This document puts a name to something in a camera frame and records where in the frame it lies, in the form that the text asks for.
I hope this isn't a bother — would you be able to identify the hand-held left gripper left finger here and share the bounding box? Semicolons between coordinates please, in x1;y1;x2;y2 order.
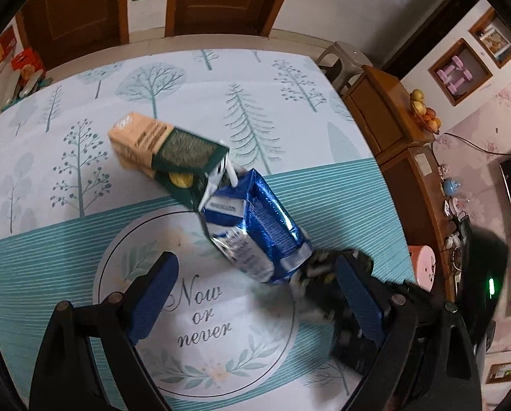
29;250;180;411

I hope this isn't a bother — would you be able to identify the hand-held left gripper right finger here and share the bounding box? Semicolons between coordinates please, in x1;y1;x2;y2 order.
335;252;483;411

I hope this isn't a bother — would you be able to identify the black yellow snack packet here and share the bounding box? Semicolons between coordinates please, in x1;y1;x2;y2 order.
287;248;393;377

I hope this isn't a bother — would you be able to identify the blue foil snack bag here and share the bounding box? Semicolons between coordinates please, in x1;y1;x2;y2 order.
198;167;314;285

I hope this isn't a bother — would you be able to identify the pink plastic stool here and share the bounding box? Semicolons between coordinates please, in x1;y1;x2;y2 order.
407;244;437;294

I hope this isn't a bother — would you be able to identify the tree print tablecloth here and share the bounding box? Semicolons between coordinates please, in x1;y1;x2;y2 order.
0;49;419;411

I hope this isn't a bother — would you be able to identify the brown green carton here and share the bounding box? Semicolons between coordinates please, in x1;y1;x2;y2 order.
108;111;230;212

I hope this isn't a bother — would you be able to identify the wooden cabinet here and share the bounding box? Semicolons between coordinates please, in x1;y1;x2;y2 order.
343;65;462;304

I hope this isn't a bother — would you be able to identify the fruit bowl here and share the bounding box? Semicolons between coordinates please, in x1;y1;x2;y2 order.
410;88;442;134

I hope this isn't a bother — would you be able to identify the pink dumbbell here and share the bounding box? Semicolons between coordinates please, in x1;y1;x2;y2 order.
450;55;474;83
437;66;458;92

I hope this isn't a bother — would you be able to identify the grey plastic stool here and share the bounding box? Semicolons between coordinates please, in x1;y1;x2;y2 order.
315;42;367;95

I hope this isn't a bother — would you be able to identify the small red box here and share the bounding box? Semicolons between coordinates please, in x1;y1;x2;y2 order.
11;48;46;78

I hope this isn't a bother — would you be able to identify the black cable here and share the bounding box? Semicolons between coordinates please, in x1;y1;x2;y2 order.
435;132;511;155

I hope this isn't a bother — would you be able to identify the wooden wall niche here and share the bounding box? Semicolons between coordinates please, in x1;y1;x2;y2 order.
428;38;494;107
469;6;511;68

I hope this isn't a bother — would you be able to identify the photo frame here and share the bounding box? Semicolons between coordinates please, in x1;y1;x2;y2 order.
482;27;510;56

